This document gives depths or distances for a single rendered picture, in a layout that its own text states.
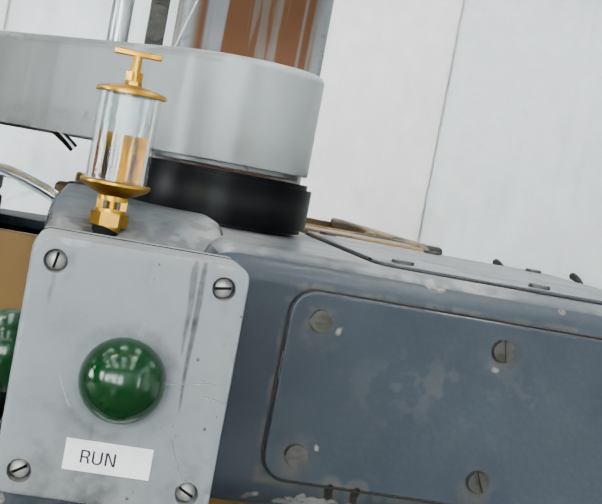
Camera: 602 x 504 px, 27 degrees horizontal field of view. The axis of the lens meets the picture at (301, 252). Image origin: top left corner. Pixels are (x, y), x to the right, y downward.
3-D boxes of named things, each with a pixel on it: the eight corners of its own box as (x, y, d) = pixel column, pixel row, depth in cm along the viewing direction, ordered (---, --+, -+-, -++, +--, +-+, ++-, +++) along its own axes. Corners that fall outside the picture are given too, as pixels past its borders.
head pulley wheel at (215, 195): (130, 207, 58) (139, 154, 58) (126, 199, 67) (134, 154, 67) (317, 241, 60) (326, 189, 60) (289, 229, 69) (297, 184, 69)
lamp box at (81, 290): (-11, 491, 43) (34, 231, 42) (-1, 459, 47) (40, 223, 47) (206, 521, 44) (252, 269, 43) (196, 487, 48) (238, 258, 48)
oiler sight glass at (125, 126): (84, 176, 49) (100, 88, 49) (85, 175, 52) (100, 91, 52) (147, 187, 50) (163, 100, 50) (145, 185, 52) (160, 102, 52)
